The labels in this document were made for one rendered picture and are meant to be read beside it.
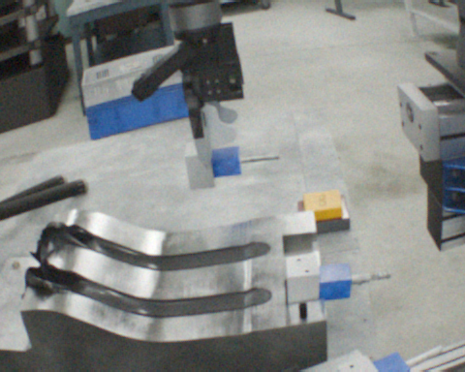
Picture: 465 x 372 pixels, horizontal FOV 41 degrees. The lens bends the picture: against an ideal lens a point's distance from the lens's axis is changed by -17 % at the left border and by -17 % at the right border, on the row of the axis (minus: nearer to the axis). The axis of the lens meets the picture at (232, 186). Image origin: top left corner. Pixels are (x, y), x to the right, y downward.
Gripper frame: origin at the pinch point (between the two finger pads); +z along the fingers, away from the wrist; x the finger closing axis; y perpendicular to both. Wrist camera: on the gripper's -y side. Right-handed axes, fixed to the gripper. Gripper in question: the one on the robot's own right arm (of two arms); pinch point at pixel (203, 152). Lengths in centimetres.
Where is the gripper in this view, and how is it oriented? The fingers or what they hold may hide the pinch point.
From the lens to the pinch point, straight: 105.9
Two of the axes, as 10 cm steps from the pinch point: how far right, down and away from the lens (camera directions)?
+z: 1.5, 8.9, 4.4
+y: 9.9, -1.3, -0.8
